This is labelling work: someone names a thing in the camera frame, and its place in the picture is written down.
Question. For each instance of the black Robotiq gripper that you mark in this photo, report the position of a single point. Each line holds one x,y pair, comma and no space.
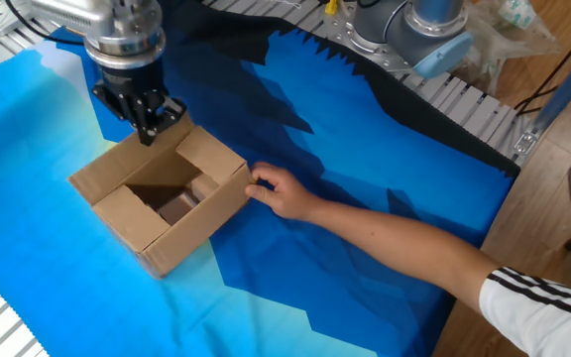
132,82

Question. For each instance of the brown cardboard shipping box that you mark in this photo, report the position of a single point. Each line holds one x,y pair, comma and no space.
201,218

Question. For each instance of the person's bare forearm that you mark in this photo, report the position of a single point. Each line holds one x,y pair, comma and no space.
404,248

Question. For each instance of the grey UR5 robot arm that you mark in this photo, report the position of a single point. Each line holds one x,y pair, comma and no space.
404,30

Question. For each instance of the small brown cardboard box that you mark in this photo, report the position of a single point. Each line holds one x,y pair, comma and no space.
176,209
203,186

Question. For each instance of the person's bare hand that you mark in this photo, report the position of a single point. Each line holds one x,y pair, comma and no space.
285,196

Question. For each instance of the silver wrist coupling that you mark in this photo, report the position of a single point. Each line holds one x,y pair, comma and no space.
127,35

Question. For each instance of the blue mountain landscape cloth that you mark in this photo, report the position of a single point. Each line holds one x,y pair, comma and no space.
340,149

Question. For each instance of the small yellow plastic object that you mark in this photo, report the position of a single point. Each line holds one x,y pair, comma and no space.
331,7

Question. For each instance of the clear plastic bag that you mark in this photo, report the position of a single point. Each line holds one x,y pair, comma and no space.
508,44

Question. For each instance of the white shirt black stripes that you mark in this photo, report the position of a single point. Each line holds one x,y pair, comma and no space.
543,317

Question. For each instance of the blue-grey aluminium frame bar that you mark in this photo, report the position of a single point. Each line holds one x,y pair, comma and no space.
563,94

